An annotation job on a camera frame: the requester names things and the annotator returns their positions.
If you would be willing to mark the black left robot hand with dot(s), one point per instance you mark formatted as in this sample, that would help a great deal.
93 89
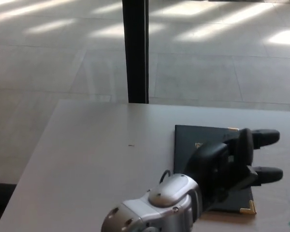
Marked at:
222 166

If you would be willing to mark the dark diary with gold corners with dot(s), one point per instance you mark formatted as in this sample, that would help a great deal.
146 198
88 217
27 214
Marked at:
187 145

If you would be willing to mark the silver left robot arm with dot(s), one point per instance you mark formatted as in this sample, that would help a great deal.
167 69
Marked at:
159 205

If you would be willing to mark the black vertical window frame post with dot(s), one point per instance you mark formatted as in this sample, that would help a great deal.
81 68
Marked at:
136 50

